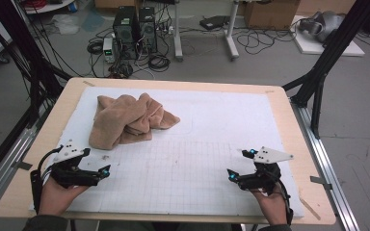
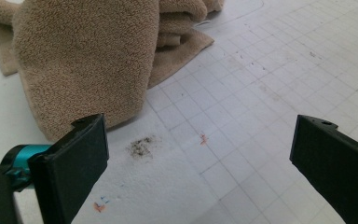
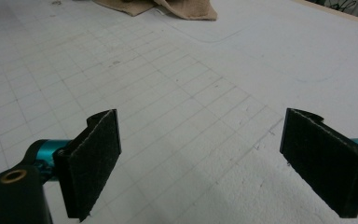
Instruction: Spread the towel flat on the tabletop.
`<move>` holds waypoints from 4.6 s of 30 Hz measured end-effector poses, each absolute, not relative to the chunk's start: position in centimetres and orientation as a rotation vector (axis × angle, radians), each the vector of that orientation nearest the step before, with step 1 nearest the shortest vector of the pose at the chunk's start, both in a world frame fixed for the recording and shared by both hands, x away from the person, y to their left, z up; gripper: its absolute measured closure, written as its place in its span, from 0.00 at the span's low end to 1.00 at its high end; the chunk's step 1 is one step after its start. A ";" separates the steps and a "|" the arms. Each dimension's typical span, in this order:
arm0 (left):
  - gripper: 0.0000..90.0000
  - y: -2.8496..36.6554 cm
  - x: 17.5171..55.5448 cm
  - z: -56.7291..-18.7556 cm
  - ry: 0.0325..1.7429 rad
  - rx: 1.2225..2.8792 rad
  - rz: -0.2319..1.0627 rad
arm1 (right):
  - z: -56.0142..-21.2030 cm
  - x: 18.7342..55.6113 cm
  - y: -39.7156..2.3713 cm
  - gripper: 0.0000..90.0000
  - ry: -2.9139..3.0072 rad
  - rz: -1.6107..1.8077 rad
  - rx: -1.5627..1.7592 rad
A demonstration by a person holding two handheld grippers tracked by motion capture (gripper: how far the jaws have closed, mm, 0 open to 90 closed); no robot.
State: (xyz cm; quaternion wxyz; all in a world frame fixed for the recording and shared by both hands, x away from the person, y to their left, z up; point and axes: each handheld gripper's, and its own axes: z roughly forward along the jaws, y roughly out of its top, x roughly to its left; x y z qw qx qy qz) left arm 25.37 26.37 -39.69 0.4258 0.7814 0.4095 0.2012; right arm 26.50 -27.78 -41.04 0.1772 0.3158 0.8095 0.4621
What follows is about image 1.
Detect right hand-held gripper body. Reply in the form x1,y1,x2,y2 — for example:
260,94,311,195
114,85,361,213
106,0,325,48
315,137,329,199
237,145,295,196

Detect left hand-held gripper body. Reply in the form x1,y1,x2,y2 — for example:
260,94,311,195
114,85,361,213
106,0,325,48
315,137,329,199
46,139,101,190

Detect tan towel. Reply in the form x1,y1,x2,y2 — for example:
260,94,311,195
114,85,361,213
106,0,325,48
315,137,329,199
88,91,181,151

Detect person's left hand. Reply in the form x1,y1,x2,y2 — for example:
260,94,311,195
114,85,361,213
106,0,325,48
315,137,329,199
38,175,90,217

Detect person's right hand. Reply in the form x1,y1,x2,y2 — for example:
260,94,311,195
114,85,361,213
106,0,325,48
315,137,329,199
250,186,290,226

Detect white grid foam mat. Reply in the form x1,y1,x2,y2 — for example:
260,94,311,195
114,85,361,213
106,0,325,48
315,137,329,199
28,86,305,219

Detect thin wooden stick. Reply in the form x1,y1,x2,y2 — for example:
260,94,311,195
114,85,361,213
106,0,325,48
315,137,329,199
299,195,322,221

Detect grey bench power supply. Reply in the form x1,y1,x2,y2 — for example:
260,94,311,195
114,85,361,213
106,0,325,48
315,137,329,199
102,37,117,64

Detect white floor board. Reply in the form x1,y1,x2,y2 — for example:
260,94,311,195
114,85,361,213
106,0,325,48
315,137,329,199
290,14,366,58

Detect white desk leg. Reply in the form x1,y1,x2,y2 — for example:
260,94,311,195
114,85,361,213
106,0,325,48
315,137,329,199
224,0,241,62
172,0,185,63

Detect large black computer tower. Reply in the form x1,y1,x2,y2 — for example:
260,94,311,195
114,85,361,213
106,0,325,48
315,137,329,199
112,5,140,61

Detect clear plastic bag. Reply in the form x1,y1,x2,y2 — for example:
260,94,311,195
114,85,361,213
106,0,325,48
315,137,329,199
49,13,81,36

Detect flat black box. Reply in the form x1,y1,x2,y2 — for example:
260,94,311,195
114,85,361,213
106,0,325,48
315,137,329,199
199,14,231,32

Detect slim black computer tower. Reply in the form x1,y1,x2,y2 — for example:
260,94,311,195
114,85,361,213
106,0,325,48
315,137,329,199
138,6,158,54

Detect large cardboard box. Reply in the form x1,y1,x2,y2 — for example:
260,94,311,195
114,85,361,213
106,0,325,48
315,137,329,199
244,0,302,31

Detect grey helmet-shaped device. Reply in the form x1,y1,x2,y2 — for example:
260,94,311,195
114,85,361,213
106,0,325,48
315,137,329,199
298,10,346,43

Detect round white table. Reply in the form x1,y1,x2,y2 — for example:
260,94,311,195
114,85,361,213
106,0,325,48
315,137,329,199
22,0,76,15

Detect small cardboard box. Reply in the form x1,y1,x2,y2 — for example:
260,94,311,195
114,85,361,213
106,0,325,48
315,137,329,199
93,0,143,10

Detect grey metal bracket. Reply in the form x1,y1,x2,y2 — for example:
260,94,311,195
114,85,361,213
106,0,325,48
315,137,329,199
13,160,34,171
309,175,333,191

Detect aluminium rail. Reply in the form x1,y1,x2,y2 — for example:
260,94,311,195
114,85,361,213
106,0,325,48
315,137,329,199
0,102,51,219
290,97,362,231

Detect tangled cable bundle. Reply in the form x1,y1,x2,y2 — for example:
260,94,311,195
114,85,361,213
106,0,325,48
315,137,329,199
108,62,134,80

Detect coiled black cable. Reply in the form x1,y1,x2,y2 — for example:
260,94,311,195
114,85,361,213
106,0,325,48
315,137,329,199
86,39,105,56
147,53,172,73

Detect black frame with cables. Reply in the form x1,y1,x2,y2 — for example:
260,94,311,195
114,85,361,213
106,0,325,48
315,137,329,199
0,0,73,191

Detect loose black floor cables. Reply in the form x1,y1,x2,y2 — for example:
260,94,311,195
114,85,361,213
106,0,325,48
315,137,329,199
235,27,298,56

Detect black frame post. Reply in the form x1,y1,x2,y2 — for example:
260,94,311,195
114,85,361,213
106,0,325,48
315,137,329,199
281,0,370,140

